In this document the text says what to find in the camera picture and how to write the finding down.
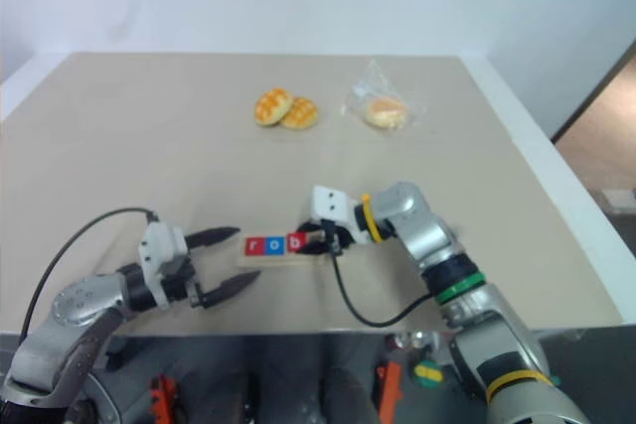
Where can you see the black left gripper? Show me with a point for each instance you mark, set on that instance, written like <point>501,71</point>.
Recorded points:
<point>181,277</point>

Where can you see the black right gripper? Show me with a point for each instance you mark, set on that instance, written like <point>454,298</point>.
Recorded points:
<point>343,238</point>

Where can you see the red letter block b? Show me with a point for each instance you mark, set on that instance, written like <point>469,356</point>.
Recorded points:
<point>295,242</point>

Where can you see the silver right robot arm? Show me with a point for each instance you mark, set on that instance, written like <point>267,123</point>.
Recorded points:
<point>427,235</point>

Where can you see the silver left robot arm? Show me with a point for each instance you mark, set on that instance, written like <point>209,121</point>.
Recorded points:
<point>74,305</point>

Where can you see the red letter block r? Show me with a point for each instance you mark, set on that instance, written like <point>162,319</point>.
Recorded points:
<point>254,245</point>

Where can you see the blue letter block o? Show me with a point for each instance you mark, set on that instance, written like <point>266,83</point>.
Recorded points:
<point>274,244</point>

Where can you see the wooden letter tray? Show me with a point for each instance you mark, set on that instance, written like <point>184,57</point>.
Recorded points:
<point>268,260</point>

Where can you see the yellow zip tie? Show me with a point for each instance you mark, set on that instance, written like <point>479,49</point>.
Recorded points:
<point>370,218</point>

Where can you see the golden grid-pattern bun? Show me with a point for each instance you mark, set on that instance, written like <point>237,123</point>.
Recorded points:
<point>272,106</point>
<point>302,113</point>

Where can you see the shiny silver round cap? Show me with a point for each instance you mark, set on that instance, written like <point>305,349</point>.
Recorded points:
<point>398,340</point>

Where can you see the pale round bun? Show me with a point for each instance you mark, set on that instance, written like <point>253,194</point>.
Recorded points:
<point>385,113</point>

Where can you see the orange black tool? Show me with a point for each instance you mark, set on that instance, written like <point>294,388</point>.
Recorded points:
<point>163,396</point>

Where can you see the bagged bun in plastic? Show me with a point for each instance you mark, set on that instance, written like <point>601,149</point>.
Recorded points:
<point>372,81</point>

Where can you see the green yellow round object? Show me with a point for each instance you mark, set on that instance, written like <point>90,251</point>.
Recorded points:
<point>427,373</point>

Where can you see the beige box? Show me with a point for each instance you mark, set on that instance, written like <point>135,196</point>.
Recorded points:
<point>618,198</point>

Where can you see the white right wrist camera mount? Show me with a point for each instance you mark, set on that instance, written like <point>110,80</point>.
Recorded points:
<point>330,203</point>

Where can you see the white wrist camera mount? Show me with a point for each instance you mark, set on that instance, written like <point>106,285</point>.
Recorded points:
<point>159,245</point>
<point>330,203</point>

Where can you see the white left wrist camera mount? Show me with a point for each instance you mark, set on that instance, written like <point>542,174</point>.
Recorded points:
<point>159,245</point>

